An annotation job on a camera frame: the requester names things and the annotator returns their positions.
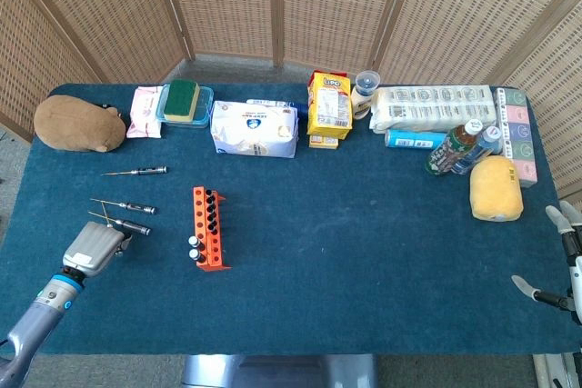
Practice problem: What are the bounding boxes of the blue cylindrical can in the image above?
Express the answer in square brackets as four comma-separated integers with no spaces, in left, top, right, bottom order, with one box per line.
[385,128,449,152]

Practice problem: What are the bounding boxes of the white blue tissue pack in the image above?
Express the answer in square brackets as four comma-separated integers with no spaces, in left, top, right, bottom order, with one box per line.
[209,100,299,160]

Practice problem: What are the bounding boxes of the blue felt table cover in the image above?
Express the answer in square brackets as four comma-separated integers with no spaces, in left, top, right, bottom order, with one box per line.
[0,83,578,357]

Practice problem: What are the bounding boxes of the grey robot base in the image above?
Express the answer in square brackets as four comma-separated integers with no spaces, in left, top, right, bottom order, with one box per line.
[181,353,378,388]

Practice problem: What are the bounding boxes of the multicolour tissue pack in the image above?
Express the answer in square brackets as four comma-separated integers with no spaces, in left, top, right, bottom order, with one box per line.
[493,86,540,188]

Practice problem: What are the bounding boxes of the grey metal frame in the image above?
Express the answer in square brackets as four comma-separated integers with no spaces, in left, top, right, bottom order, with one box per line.
[531,352,582,388]

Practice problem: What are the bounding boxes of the small yellow box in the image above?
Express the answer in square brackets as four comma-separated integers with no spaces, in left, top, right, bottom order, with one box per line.
[308,133,340,150]

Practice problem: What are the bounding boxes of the orange tube rack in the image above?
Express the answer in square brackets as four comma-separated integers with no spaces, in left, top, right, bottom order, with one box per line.
[192,185,232,273]

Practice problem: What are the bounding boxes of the green tea bottle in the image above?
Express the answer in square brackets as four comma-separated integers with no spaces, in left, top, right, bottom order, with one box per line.
[425,118,484,177]

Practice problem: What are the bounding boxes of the blue label drink bottle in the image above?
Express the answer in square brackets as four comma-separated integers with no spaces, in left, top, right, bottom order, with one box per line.
[449,125,504,175]

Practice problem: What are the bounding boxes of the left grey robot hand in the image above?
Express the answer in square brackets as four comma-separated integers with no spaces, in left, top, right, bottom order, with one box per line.
[62,221,134,278]

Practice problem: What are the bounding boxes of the yellow bread plush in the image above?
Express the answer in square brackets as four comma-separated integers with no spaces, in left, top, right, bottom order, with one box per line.
[469,154,524,223]

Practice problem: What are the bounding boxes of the brown capybara plush toy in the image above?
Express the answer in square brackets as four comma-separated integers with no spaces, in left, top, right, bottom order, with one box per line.
[33,95,127,154]

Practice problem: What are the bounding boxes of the white paper towel pack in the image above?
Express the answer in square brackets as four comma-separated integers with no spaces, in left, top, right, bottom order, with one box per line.
[368,85,497,134]

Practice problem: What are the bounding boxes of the pink wet wipes pack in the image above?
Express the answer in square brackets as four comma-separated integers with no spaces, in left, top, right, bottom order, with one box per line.
[125,85,165,140]

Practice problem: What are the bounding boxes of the green yellow sponge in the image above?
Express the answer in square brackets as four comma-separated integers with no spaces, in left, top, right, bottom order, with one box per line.
[162,79,201,124]

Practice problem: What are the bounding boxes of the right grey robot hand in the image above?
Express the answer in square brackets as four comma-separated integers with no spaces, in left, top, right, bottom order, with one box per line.
[510,200,582,323]

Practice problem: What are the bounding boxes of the clear plastic food container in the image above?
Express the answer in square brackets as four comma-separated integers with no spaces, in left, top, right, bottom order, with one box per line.
[156,83,215,129]

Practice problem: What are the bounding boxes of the mayonnaise squeeze bottle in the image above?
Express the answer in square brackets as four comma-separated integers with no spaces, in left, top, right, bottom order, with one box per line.
[350,70,381,121]

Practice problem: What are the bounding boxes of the yellow biscuit bag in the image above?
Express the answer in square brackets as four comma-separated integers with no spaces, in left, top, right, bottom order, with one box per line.
[306,70,354,140]

